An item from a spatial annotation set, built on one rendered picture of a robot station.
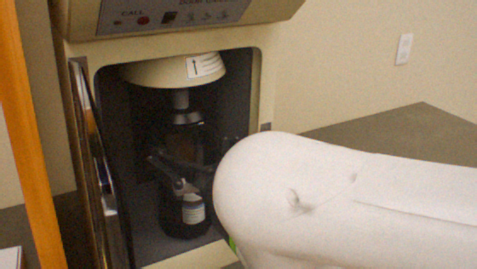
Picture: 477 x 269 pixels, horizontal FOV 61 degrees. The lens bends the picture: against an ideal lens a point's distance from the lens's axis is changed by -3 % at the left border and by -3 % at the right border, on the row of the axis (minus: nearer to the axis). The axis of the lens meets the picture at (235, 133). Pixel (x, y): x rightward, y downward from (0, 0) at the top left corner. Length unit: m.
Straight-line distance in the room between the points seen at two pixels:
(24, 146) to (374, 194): 0.35
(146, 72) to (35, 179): 0.23
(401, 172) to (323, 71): 1.08
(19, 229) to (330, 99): 1.00
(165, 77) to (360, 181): 0.39
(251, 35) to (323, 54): 0.73
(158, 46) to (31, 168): 0.22
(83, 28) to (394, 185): 0.36
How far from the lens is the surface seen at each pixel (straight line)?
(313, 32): 1.30
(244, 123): 0.73
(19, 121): 0.47
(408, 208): 0.29
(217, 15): 0.55
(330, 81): 1.41
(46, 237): 0.55
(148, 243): 0.79
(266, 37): 0.65
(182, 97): 0.68
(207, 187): 0.56
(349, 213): 0.30
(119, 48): 0.56
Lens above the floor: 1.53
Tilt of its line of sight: 27 degrees down
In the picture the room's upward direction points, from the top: 2 degrees clockwise
